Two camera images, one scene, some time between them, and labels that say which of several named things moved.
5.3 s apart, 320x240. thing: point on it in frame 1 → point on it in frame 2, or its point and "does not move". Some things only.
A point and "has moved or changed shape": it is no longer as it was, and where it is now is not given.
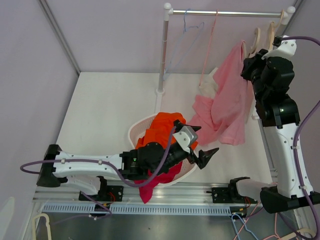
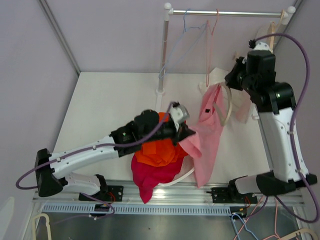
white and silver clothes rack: x=168 y=12 does not move
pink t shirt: x=226 y=112 has moved or changed shape
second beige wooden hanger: x=272 y=30 does not move
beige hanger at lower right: x=303 y=231 does not move
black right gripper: x=249 y=63 → x=231 y=78
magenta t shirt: x=162 y=177 does not move
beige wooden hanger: x=257 y=32 has moved or changed shape
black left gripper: x=203 y=157 → x=184 y=132
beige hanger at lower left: x=33 y=232 does not move
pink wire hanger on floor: x=271 y=236 does not move
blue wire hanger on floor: x=244 y=224 does not move
